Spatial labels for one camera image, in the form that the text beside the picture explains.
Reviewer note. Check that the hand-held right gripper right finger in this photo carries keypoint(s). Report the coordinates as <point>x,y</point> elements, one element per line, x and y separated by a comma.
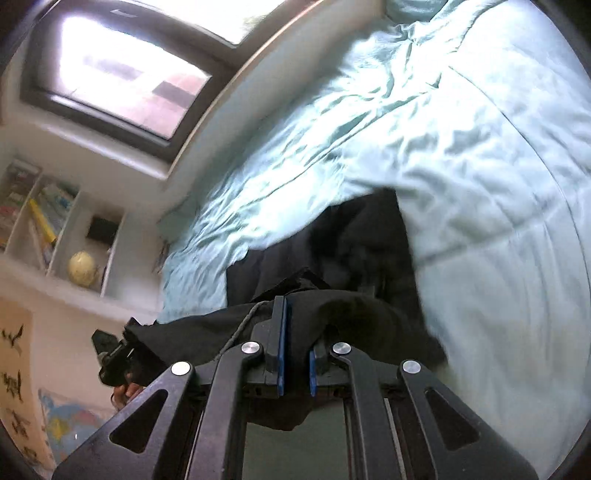
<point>312,374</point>

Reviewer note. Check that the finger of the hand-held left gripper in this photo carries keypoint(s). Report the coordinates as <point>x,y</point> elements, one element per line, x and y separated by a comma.
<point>105,342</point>

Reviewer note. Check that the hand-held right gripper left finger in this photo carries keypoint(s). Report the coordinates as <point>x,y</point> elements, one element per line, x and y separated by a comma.
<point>282,350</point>

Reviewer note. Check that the black hooded jacket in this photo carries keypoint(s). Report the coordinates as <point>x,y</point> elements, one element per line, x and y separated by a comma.
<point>351,258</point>

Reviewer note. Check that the person's left hand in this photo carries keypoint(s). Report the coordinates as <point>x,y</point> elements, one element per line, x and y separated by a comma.
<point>128,393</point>

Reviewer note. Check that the yellow globe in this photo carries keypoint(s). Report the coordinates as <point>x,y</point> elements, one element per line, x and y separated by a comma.
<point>83,268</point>

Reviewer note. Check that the world map poster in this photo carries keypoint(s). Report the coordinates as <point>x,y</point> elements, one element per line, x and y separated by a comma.
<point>69,424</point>

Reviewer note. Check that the row of books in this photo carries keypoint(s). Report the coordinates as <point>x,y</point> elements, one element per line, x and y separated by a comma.
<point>41,217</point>

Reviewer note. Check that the wooden window sill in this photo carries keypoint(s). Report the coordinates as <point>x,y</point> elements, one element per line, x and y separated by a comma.
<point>217,106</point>

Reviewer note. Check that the dark framed window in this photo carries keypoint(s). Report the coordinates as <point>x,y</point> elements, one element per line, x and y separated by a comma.
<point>129,78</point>

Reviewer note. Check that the light blue blanket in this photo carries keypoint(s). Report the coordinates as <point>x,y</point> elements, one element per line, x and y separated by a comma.
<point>461,138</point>

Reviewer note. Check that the calligraphy wall poster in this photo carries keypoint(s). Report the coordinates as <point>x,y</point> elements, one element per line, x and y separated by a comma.
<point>14,383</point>

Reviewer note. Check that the white wall shelf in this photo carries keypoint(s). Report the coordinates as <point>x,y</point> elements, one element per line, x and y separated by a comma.
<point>60,240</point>

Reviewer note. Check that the black picture frame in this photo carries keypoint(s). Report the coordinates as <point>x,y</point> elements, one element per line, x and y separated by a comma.
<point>102,228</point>

